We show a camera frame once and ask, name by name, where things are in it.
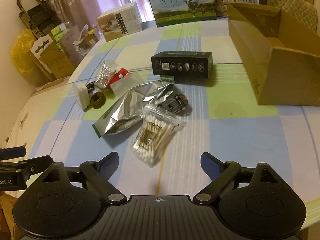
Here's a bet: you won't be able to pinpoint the silver foil pouch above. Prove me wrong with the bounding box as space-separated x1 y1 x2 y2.
92 76 175 137

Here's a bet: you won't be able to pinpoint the cotton swab bag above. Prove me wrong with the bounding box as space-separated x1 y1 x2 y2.
132 105 185 167

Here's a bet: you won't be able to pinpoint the red santa toy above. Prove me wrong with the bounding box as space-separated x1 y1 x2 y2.
106 68 130 89

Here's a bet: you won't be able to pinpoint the white plug adapter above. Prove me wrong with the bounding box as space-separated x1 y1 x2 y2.
72 82 90 111

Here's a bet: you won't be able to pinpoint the yellow plastic bag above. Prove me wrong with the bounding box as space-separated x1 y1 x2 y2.
11 29 47 87

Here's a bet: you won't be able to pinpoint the dark brown round object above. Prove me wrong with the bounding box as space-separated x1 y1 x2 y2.
90 92 106 109

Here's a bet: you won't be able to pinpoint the brown paper bag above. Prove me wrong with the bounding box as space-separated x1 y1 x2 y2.
30 35 75 79

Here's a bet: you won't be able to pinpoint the clear bag of screws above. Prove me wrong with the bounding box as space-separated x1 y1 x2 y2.
94 60 119 90

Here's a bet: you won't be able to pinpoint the grey toy car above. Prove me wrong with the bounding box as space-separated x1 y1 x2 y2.
156 94 188 114

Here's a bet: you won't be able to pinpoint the green tissue packs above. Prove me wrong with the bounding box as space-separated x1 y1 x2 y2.
50 22 73 52

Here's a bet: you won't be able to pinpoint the grey paper bag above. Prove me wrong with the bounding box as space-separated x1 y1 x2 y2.
58 25 99 57

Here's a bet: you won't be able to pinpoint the black folding cart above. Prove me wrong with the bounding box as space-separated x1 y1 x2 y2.
16 0 62 38

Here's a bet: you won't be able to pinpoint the checkered bed sheet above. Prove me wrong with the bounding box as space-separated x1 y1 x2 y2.
6 18 319 227

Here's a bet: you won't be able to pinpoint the brown cardboard box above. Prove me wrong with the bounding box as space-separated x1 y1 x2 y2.
227 2 319 106

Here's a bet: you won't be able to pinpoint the black product box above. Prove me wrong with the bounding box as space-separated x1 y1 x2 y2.
151 51 213 79

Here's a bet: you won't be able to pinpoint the white grey small box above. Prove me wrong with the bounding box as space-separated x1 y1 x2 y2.
97 2 142 42

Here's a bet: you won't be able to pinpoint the quilted beige chair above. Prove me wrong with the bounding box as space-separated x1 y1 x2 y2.
261 0 318 33

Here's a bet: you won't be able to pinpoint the light blue milk carton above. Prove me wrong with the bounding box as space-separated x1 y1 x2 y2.
149 0 216 27

